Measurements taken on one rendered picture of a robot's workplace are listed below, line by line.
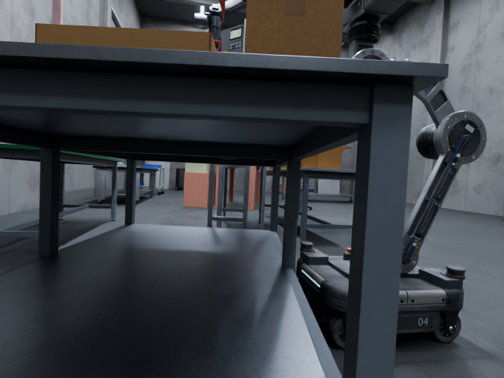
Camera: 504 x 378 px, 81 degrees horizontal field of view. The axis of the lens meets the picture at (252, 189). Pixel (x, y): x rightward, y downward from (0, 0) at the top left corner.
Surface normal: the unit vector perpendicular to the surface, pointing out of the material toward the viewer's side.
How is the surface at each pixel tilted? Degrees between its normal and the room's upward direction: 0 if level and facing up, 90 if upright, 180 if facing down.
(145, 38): 90
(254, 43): 90
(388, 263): 90
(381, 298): 90
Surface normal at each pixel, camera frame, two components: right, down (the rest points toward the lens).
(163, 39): 0.00, 0.04
